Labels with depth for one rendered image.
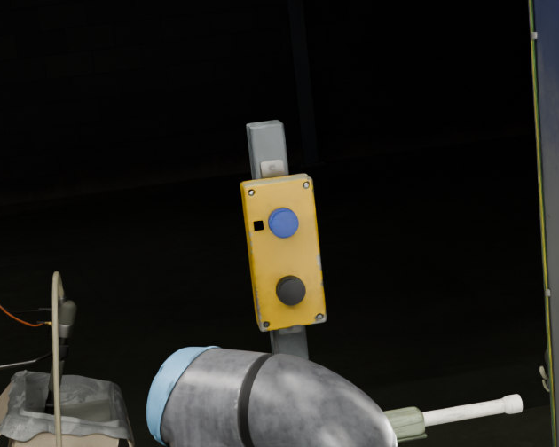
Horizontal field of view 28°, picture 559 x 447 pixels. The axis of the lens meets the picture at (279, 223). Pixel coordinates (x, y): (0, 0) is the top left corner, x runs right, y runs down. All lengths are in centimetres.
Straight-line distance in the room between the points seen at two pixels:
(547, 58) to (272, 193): 51
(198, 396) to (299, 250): 72
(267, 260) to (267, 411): 75
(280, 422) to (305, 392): 4
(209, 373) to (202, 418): 5
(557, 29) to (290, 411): 93
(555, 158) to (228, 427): 93
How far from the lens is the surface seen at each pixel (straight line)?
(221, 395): 122
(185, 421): 125
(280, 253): 190
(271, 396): 119
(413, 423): 192
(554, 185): 197
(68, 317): 324
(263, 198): 188
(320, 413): 118
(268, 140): 192
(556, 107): 192
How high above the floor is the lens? 190
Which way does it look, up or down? 13 degrees down
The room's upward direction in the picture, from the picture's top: 6 degrees counter-clockwise
